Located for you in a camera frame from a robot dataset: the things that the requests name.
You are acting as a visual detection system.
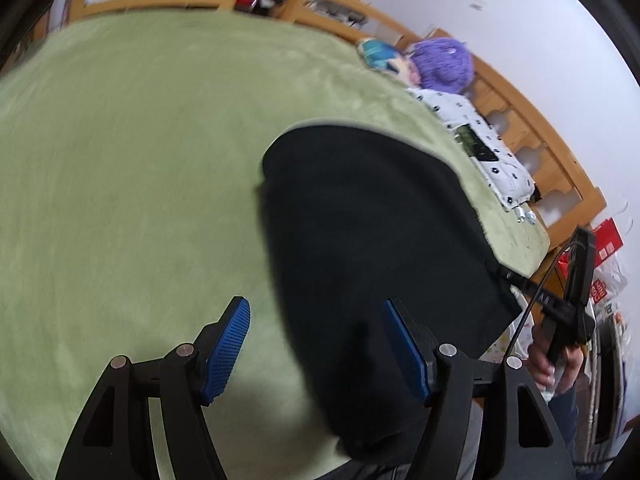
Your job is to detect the black pants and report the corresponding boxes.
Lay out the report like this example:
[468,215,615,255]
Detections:
[260,127,522,467]

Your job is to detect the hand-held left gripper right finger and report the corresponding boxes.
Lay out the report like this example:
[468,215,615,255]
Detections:
[382,297,576,480]

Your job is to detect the wooden bed frame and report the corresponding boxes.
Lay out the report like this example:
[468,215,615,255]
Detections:
[15,0,607,282]

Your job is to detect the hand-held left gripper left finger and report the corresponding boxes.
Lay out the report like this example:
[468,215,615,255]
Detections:
[55,296,251,480]

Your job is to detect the person's right hand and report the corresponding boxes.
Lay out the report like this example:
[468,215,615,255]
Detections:
[527,322,585,396]

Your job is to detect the red box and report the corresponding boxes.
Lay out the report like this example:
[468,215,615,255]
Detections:
[590,217,626,264]

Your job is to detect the purple plush toy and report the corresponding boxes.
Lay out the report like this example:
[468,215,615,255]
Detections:
[406,37,475,95]

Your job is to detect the white plastic bag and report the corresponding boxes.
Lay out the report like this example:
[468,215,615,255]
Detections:
[585,259,629,307]

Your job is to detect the black cable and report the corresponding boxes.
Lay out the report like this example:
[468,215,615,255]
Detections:
[505,242,587,361]

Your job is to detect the green fleece blanket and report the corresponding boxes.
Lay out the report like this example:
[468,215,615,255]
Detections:
[0,10,551,480]

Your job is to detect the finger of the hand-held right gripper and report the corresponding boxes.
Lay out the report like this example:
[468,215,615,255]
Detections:
[492,266,555,311]

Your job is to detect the white floral pillow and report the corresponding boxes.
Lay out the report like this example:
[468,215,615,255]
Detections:
[407,87,539,212]

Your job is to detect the geometric print pillow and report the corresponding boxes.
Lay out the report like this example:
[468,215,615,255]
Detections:
[357,40,422,84]

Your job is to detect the white star print sheet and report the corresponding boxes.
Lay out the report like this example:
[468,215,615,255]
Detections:
[482,310,534,364]

